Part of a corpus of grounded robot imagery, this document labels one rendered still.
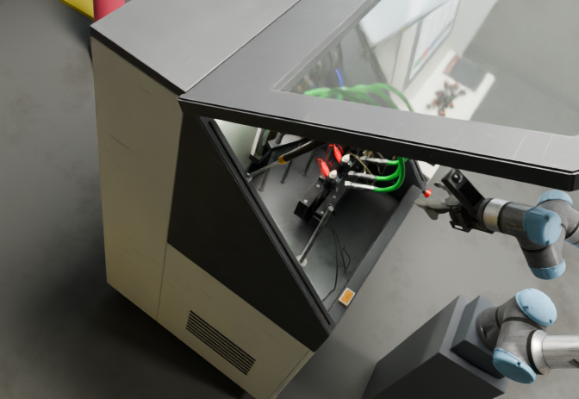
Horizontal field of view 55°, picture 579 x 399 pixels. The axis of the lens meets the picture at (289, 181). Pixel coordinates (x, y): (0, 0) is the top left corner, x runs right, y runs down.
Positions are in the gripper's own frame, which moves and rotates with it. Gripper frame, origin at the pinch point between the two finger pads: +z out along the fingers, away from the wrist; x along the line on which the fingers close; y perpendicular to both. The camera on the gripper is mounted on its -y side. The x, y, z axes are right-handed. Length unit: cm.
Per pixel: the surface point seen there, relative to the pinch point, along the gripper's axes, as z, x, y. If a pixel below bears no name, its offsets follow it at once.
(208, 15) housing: 30, -18, -62
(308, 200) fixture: 42.1, -12.7, 3.5
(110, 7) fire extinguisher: 198, 9, -68
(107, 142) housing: 58, -52, -43
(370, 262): 25.7, -11.3, 25.5
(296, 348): 34, -44, 38
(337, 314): 19.1, -31.5, 25.8
